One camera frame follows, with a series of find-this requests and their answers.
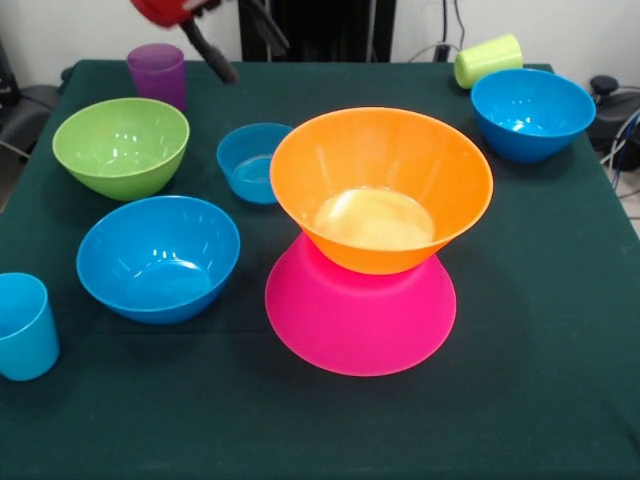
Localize small light blue bowl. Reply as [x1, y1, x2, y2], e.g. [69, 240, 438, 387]
[216, 122, 296, 205]

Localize yellow-green cup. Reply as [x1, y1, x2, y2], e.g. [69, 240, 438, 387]
[453, 33, 525, 91]

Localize large blue bowl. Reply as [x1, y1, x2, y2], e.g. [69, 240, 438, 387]
[470, 68, 598, 165]
[75, 195, 242, 326]

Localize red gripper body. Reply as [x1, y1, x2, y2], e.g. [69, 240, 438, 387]
[130, 0, 201, 29]

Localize orange bowl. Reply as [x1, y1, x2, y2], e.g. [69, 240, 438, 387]
[269, 106, 495, 275]

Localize light blue cup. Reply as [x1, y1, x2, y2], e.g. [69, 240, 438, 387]
[0, 272, 61, 383]

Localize dark green tablecloth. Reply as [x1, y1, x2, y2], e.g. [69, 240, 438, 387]
[0, 58, 640, 480]

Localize purple cup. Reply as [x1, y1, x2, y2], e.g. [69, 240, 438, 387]
[125, 43, 188, 113]

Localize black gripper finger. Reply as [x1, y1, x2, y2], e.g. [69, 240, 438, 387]
[243, 0, 292, 54]
[180, 19, 240, 84]

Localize grey chair base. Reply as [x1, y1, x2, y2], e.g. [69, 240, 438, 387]
[587, 74, 640, 171]
[0, 82, 64, 151]

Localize black hanging cable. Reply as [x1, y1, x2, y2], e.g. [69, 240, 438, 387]
[452, 0, 469, 46]

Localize lime green bowl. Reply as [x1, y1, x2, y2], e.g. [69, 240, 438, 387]
[51, 97, 191, 202]

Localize pink bowl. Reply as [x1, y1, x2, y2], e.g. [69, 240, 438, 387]
[264, 232, 458, 378]

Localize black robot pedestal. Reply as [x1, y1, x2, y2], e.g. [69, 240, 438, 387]
[237, 0, 397, 64]

